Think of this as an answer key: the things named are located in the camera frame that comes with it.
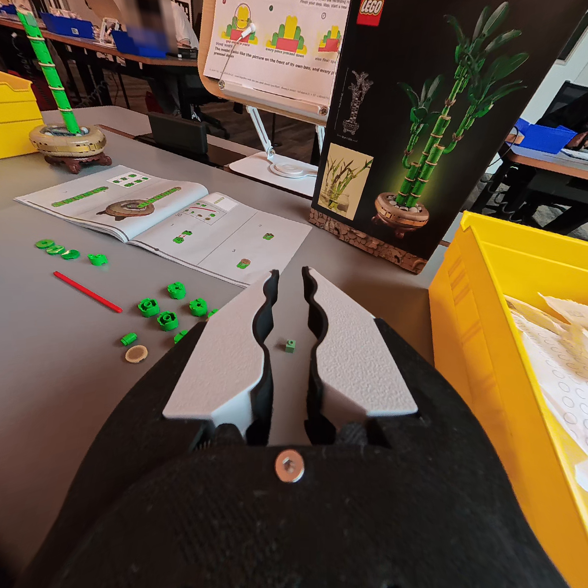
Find black electronic box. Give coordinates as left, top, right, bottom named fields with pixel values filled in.
left=148, top=111, right=209, bottom=157

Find cluster of green round bricks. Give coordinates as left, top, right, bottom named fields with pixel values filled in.
left=137, top=281, right=220, bottom=345

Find green bamboo brick model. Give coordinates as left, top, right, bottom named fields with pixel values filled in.
left=16, top=7, right=112, bottom=174

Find printed instruction sheet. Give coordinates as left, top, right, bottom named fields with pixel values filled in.
left=203, top=0, right=352, bottom=111

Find blue plastic bin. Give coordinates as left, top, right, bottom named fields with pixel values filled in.
left=111, top=30, right=168, bottom=59
left=514, top=119, right=577, bottom=154
left=40, top=11, right=95, bottom=40

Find long background table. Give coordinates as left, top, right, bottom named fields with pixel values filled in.
left=0, top=16, right=198, bottom=70

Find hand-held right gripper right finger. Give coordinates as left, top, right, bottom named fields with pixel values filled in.
left=301, top=266, right=420, bottom=445

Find open instruction booklet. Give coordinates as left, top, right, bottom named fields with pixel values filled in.
left=14, top=164, right=313, bottom=288

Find thin red rod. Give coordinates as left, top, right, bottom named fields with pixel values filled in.
left=53, top=271, right=123, bottom=314

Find black toy set box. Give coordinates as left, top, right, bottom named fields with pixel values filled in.
left=309, top=0, right=588, bottom=275

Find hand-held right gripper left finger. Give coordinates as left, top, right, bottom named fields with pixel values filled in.
left=163, top=269, right=280, bottom=445

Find crumpled white paper bags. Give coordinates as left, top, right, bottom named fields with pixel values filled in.
left=504, top=292, right=588, bottom=492

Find grey desk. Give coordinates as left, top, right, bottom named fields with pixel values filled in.
left=0, top=106, right=465, bottom=570

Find yellow plastic bin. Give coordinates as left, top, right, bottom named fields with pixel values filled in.
left=0, top=71, right=44, bottom=159
left=428, top=210, right=588, bottom=588

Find wooden edged side table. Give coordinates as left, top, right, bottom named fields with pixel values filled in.
left=503, top=138, right=588, bottom=182

